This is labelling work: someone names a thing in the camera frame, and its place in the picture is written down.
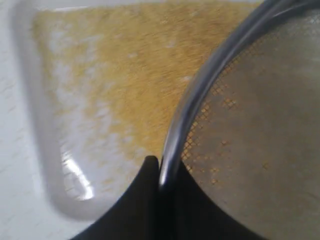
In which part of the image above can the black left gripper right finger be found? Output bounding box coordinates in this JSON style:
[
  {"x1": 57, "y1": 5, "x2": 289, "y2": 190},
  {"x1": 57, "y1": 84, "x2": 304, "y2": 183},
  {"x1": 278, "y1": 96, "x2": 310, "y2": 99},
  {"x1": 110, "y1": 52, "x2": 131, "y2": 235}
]
[{"x1": 159, "y1": 162, "x2": 263, "y2": 240}]

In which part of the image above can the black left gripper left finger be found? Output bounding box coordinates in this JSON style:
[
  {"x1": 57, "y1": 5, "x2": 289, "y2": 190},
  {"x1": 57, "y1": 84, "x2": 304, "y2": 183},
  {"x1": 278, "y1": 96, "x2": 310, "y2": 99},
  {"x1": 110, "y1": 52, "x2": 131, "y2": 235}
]
[{"x1": 73, "y1": 156, "x2": 159, "y2": 240}]

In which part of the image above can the round stainless steel sieve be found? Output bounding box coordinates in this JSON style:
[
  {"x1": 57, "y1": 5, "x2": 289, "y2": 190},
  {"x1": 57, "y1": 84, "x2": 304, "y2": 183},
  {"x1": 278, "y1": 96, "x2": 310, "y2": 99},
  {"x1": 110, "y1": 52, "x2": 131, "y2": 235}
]
[{"x1": 159, "y1": 0, "x2": 320, "y2": 240}]

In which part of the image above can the yellow grain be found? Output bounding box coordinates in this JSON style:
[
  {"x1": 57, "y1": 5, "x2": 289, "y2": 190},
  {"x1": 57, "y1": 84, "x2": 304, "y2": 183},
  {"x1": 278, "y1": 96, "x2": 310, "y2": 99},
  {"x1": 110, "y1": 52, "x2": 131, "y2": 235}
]
[{"x1": 32, "y1": 0, "x2": 258, "y2": 189}]

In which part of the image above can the white plastic tray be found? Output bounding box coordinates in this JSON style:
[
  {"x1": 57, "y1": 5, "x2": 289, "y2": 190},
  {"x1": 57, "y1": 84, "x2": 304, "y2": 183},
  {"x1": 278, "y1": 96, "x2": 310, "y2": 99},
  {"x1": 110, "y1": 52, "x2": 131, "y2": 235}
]
[{"x1": 8, "y1": 0, "x2": 263, "y2": 222}]

